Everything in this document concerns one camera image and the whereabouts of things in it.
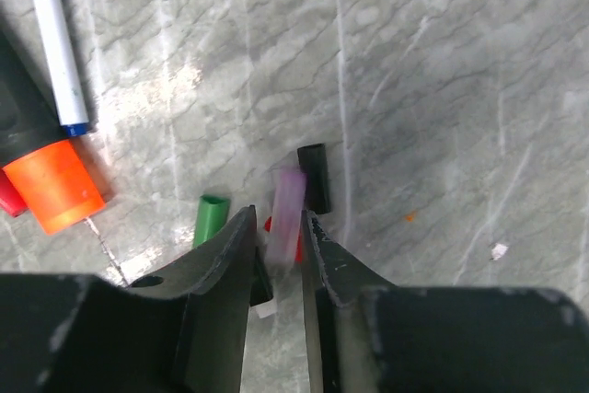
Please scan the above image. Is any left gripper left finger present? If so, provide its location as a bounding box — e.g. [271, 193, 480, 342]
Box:
[1, 206, 257, 392]

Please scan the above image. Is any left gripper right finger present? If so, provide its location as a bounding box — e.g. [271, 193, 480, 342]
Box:
[301, 211, 588, 392]

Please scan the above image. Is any small red cap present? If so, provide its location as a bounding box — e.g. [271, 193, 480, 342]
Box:
[264, 216, 303, 262]

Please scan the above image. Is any green marker cap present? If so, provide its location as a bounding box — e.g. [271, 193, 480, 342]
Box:
[192, 194, 230, 249]

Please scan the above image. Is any purple pen cap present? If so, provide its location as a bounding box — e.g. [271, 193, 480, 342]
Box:
[265, 168, 306, 269]

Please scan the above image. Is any orange cap black highlighter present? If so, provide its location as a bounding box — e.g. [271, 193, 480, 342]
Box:
[0, 29, 108, 237]

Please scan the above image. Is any black marker cap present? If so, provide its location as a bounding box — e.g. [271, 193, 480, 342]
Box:
[249, 253, 277, 318]

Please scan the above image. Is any red cap white marker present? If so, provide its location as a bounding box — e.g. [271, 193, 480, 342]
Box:
[0, 169, 28, 218]

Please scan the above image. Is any blue cap white marker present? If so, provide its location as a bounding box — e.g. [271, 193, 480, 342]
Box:
[33, 0, 89, 137]

